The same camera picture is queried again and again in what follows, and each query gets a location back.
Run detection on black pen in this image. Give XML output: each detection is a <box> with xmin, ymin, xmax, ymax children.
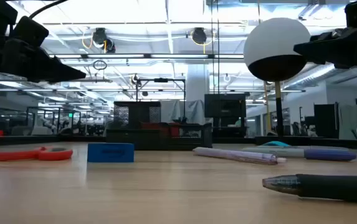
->
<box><xmin>262</xmin><ymin>173</ymin><xmax>357</xmax><ymax>205</ymax></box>

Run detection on white globe lamp black stand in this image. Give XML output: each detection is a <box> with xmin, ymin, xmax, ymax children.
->
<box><xmin>243</xmin><ymin>17</ymin><xmax>312</xmax><ymax>138</ymax></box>

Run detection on red handled scissors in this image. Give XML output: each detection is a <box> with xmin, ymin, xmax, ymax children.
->
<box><xmin>0</xmin><ymin>146</ymin><xmax>74</xmax><ymax>162</ymax></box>

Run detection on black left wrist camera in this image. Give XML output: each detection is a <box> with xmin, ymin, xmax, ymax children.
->
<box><xmin>9</xmin><ymin>15</ymin><xmax>50</xmax><ymax>48</ymax></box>

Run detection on lilac pen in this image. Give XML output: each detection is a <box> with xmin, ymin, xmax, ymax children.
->
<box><xmin>193</xmin><ymin>146</ymin><xmax>287</xmax><ymax>166</ymax></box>

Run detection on black metal gantry frame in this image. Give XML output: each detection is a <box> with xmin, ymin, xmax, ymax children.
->
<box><xmin>135</xmin><ymin>77</ymin><xmax>187</xmax><ymax>124</ymax></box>

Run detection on grey highlighter purple cap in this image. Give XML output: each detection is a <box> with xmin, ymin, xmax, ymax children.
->
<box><xmin>242</xmin><ymin>146</ymin><xmax>357</xmax><ymax>162</ymax></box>

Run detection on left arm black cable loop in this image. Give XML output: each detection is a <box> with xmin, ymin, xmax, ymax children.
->
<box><xmin>28</xmin><ymin>0</ymin><xmax>70</xmax><ymax>19</ymax></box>

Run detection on black mesh desk organizer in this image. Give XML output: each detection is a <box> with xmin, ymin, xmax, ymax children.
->
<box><xmin>105</xmin><ymin>101</ymin><xmax>213</xmax><ymax>151</ymax></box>

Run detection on blue sticky note pad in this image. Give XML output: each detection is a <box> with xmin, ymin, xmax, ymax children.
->
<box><xmin>257</xmin><ymin>140</ymin><xmax>291</xmax><ymax>148</ymax></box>

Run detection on black square panel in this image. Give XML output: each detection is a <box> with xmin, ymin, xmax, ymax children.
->
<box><xmin>204</xmin><ymin>93</ymin><xmax>247</xmax><ymax>118</ymax></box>

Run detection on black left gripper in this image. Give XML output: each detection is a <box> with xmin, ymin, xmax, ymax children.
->
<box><xmin>0</xmin><ymin>34</ymin><xmax>87</xmax><ymax>84</ymax></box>

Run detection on black ceiling cable reel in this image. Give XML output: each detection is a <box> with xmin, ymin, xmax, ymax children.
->
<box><xmin>191</xmin><ymin>27</ymin><xmax>209</xmax><ymax>45</ymax></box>
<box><xmin>92</xmin><ymin>27</ymin><xmax>117</xmax><ymax>54</ymax></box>

